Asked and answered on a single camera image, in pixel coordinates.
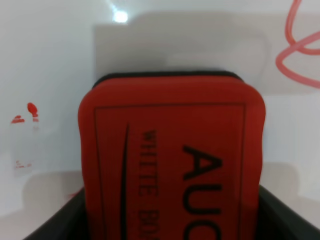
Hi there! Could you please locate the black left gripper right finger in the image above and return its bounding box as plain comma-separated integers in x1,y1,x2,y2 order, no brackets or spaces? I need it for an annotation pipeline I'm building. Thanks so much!
254,185,320,240

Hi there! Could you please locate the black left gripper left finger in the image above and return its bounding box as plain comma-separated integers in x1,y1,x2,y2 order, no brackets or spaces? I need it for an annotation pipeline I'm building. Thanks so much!
24,188,91,240

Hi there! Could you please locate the red whiteboard eraser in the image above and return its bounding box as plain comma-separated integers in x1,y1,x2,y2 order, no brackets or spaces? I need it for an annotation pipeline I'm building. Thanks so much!
78,74,266,240

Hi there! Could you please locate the white whiteboard with grey frame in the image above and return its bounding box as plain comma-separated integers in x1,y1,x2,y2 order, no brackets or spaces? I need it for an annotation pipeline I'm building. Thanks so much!
0,0,320,240

